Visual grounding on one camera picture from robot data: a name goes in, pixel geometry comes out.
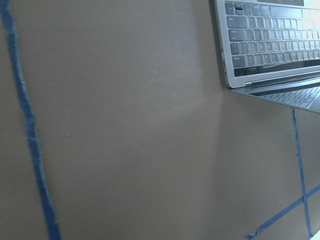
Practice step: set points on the silver laptop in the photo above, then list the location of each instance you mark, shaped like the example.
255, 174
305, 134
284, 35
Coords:
270, 49

